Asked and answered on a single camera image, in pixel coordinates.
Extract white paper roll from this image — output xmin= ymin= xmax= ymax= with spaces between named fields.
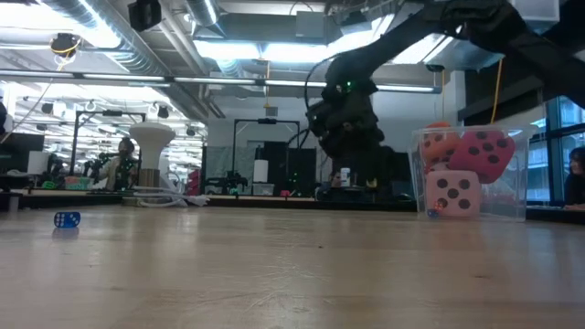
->
xmin=253 ymin=158 xmax=270 ymax=185

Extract white round-topped stand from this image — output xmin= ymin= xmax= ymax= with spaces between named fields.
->
xmin=129 ymin=122 xmax=177 ymax=189

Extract yellow hanging cable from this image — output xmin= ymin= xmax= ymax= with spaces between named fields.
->
xmin=490 ymin=58 xmax=505 ymax=125

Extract clear plastic bin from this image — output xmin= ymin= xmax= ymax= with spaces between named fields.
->
xmin=409 ymin=123 xmax=538 ymax=224

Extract red foam die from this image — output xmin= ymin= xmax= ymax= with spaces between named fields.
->
xmin=447 ymin=130 xmax=517 ymax=186

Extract black frame stand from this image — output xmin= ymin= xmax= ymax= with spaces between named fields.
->
xmin=232 ymin=117 xmax=302 ymax=185

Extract black aluminium table frame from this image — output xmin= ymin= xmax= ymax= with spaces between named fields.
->
xmin=0 ymin=188 xmax=585 ymax=226

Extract white cable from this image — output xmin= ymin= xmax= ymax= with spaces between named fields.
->
xmin=132 ymin=185 xmax=212 ymax=209

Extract black overhead camera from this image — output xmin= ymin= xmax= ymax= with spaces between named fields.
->
xmin=127 ymin=0 xmax=163 ymax=33

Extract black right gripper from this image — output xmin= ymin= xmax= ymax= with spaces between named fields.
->
xmin=306 ymin=79 xmax=387 ymax=160

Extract pink foam die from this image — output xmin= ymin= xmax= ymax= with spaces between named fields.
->
xmin=424 ymin=169 xmax=483 ymax=218

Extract person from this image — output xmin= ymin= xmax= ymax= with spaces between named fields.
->
xmin=563 ymin=145 xmax=585 ymax=212
xmin=98 ymin=136 xmax=139 ymax=193

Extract orange foam die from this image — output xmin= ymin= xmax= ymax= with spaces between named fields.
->
xmin=420 ymin=121 xmax=461 ymax=173

